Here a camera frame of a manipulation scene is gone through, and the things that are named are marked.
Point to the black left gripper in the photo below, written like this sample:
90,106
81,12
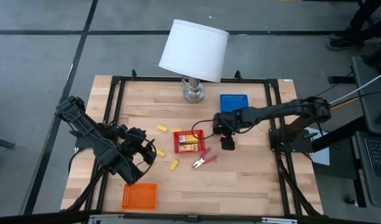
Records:
137,140

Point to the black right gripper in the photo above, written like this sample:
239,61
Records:
224,124

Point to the yellow eraser block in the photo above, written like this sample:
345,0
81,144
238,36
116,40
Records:
176,130
162,128
160,153
174,165

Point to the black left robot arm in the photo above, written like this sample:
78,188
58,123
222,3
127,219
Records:
97,143

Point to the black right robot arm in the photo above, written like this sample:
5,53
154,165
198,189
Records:
277,110

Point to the yellow orange crayon box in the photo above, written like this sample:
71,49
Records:
190,138
187,148

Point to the red plastic basket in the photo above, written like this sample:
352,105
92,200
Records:
176,148

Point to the blue plastic basket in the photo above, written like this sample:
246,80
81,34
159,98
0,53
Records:
231,102

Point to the orange plastic basket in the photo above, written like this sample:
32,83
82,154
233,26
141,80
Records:
140,196

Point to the white table label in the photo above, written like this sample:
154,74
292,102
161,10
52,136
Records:
288,80

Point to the white sheet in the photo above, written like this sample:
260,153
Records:
322,157

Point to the white shade silver table lamp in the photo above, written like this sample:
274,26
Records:
193,49

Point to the black floor stand foot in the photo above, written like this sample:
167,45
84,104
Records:
0,142

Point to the black desk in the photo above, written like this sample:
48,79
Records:
374,118

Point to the black laptop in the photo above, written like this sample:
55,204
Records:
380,152

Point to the person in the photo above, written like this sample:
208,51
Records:
363,14

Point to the black metal table frame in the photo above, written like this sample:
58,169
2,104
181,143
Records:
147,78

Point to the black camera mount rail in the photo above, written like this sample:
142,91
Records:
190,219

